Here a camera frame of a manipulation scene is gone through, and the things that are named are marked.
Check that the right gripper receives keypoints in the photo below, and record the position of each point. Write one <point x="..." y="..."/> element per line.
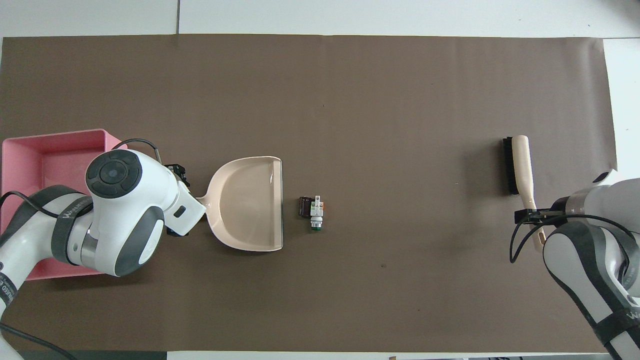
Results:
<point x="560" y="206"/>

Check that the cream brush with black bristles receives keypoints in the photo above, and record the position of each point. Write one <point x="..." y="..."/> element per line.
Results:
<point x="523" y="165"/>

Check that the cream plastic dustpan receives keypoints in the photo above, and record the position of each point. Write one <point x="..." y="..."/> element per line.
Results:
<point x="247" y="202"/>

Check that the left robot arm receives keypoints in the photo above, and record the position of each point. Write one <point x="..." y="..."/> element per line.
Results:
<point x="125" y="215"/>

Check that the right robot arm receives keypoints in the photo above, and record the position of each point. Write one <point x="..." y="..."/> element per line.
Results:
<point x="585" y="265"/>

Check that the pink plastic bin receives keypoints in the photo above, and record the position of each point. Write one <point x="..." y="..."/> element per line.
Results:
<point x="45" y="160"/>

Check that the dark brown electronic component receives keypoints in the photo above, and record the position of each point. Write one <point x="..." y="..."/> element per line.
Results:
<point x="304" y="207"/>

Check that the white push button switch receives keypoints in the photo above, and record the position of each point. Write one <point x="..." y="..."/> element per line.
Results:
<point x="316" y="215"/>

